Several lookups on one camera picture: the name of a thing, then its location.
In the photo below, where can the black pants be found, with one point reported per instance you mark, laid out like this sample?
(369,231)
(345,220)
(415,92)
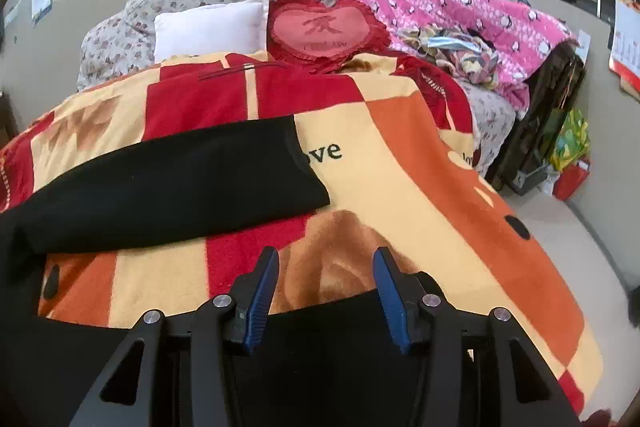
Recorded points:
(175,187)

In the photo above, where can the red white wall calendar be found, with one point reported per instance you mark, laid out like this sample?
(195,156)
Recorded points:
(627,42)

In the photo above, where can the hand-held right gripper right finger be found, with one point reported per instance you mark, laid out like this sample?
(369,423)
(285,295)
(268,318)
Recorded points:
(391,294)

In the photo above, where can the floral bed sheet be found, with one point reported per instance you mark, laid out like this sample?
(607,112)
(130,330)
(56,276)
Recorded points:
(492,132)

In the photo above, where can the colourful crumpled cloth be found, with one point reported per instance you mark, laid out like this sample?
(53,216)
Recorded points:
(465,62)

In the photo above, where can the red heart-shaped cushion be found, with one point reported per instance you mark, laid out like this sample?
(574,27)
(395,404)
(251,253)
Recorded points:
(325,32)

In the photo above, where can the green yellow bag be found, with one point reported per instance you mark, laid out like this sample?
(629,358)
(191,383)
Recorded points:
(572,139)

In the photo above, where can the white pillow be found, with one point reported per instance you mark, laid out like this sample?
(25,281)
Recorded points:
(210,32)

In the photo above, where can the dark wooden bed frame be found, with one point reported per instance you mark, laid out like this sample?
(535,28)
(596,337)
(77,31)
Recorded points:
(545,107)

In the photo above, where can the red bag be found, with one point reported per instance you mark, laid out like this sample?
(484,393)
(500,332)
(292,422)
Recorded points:
(572,182)

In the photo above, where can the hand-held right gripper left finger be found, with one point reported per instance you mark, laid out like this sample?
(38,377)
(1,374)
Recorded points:
(261,294)

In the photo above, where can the red orange printed blanket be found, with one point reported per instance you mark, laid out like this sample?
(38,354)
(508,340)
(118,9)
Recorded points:
(400,187)

